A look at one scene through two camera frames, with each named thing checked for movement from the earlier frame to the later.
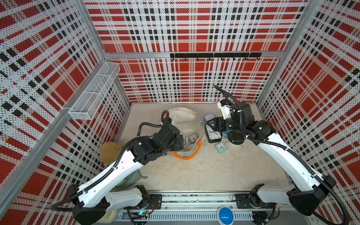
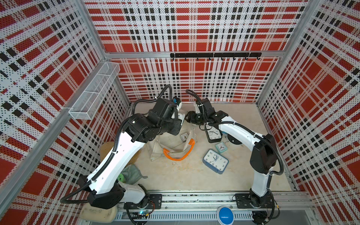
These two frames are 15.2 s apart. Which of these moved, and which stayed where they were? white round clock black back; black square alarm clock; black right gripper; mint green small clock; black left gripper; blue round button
Moved: black left gripper; black right gripper
Stayed: white round clock black back; mint green small clock; blue round button; black square alarm clock
